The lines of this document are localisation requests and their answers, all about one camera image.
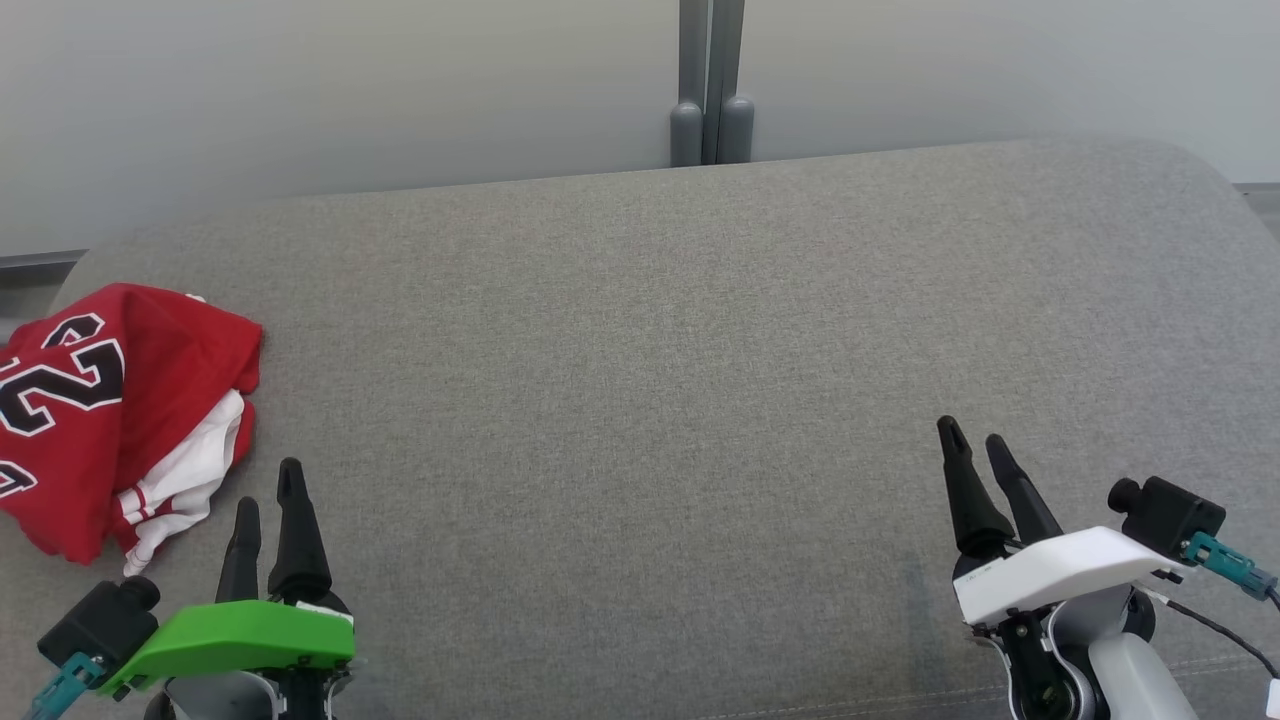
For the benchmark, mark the red shorts with white stripe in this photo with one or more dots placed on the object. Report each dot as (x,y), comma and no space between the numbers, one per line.
(205,445)

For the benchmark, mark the red jersey with number print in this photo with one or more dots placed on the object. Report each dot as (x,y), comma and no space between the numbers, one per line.
(80,400)

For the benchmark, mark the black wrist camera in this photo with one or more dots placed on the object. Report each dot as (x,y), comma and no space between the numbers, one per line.
(100,625)
(1170,512)

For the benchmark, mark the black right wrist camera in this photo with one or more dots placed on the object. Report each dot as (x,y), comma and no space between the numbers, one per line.
(1170,512)

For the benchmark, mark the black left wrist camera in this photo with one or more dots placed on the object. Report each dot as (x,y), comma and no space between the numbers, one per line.
(100,625)

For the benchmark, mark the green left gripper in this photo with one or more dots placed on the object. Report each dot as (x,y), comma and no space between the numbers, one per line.
(240,635)

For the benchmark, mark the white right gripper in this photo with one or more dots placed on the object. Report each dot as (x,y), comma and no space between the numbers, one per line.
(1050,575)

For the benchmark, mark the grey partition post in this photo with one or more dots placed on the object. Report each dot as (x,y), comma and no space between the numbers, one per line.
(688,90)
(732,90)

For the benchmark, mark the grey partition base frame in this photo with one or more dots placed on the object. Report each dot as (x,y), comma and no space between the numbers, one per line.
(40,262)

